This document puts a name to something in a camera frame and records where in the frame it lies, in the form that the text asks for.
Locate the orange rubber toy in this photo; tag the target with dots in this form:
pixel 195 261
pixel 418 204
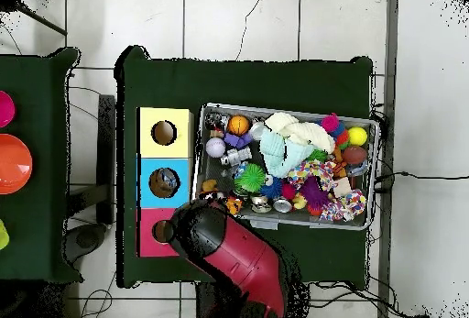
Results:
pixel 233 204

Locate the pink spiky ball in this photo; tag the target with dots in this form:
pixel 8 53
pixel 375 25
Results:
pixel 330 122

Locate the green side table cloth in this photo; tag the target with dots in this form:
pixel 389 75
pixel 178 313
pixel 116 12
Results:
pixel 44 98

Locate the cream yellow cloth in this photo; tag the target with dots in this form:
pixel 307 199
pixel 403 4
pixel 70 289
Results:
pixel 300 131

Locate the pink round cup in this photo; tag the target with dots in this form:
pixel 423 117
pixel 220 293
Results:
pixel 4 109

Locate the orange disc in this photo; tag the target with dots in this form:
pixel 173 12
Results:
pixel 13 164

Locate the clear mesh bin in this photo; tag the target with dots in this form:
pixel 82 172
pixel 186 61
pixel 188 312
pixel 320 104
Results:
pixel 352 223

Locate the white ball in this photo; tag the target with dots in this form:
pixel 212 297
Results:
pixel 215 146

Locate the polka dot cloth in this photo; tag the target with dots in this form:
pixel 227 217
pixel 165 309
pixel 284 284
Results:
pixel 314 173

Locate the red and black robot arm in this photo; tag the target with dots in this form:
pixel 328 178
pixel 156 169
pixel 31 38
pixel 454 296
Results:
pixel 242 256

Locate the small orange basketball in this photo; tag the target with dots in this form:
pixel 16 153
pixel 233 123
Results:
pixel 239 124

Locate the yellow-green cup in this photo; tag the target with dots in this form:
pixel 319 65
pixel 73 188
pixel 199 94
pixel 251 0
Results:
pixel 3 234

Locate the brown toy football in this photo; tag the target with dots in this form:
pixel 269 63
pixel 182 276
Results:
pixel 355 154

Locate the wooden box with three holes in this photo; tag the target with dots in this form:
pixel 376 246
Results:
pixel 146 155

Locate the mint green cloth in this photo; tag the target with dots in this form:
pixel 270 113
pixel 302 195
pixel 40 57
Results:
pixel 275 153

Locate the green spiky ball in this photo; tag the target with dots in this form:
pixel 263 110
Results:
pixel 251 178

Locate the silver can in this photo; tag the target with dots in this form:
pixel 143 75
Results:
pixel 256 129

